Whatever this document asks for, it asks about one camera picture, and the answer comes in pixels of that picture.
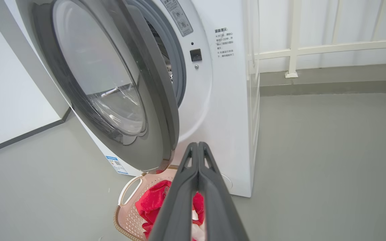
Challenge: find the blue white energy label sticker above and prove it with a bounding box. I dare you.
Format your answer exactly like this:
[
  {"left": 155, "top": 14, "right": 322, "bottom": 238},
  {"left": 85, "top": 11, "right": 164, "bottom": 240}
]
[{"left": 106, "top": 155, "right": 129, "bottom": 175}]

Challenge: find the cream perforated laundry basket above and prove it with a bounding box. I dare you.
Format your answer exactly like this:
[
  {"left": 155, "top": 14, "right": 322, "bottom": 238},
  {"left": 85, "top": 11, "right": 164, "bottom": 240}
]
[{"left": 113, "top": 165, "right": 182, "bottom": 241}]

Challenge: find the white metal railing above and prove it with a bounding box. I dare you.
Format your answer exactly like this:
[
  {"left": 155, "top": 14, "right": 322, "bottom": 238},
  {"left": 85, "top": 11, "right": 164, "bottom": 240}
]
[{"left": 258, "top": 0, "right": 386, "bottom": 79}]

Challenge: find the grey warning label sticker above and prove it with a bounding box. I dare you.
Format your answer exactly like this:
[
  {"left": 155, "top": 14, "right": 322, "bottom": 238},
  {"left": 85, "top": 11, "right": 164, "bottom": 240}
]
[{"left": 160, "top": 0, "right": 194, "bottom": 37}]

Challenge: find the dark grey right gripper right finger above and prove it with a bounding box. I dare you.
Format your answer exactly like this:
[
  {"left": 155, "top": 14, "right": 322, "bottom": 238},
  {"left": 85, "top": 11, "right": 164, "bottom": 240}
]
[{"left": 198, "top": 141, "right": 250, "bottom": 241}]

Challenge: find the white front-loading washing machine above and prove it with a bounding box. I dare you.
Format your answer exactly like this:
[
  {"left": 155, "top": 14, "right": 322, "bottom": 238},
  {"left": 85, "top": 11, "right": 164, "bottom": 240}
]
[{"left": 4, "top": 0, "right": 261, "bottom": 198}]

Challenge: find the red garment with white stripes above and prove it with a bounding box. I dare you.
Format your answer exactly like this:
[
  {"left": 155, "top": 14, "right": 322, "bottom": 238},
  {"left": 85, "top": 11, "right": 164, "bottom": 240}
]
[{"left": 135, "top": 180, "right": 205, "bottom": 240}]

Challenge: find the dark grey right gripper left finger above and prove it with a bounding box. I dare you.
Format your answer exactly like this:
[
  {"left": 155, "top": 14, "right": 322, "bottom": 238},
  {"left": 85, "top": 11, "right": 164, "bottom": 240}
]
[{"left": 148, "top": 141, "right": 200, "bottom": 241}]

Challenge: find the grey round washing machine door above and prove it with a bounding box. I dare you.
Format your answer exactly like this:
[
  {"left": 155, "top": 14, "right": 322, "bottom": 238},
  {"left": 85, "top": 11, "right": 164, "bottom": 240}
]
[{"left": 15, "top": 0, "right": 180, "bottom": 173}]

